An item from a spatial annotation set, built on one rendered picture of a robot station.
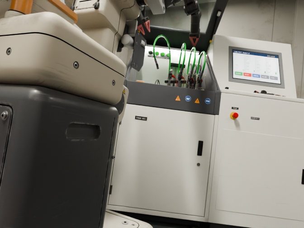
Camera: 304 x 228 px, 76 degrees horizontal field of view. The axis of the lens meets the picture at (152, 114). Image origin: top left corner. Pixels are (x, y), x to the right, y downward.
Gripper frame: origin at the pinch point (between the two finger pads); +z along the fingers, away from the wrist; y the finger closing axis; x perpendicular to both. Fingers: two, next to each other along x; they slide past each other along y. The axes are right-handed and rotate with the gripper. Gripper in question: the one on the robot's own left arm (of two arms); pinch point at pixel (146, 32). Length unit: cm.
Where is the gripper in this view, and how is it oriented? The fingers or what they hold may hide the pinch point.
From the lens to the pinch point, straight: 158.2
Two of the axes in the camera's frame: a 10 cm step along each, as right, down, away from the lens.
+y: -8.1, 1.6, 5.6
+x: -3.8, 5.9, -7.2
